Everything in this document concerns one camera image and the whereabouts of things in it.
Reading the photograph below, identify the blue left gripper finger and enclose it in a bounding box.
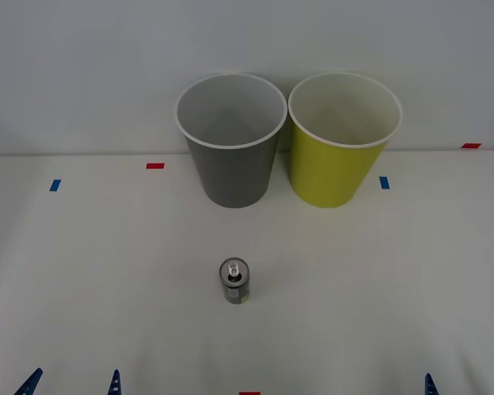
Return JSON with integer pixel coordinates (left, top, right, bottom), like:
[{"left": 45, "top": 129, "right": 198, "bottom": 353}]
[
  {"left": 13, "top": 367, "right": 44, "bottom": 395},
  {"left": 106, "top": 369, "right": 122, "bottom": 395}
]

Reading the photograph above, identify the black drink can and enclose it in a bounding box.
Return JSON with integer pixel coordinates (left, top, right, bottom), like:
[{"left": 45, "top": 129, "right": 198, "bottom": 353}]
[{"left": 218, "top": 257, "right": 251, "bottom": 306}]

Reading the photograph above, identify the yellow-green plastic waste bin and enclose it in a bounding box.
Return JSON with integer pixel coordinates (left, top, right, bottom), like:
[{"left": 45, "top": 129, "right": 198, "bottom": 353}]
[{"left": 287, "top": 71, "right": 404, "bottom": 209}]

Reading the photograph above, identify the grey plastic waste bin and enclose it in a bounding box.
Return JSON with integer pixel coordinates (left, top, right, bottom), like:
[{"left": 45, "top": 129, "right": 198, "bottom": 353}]
[{"left": 174, "top": 72, "right": 289, "bottom": 209}]

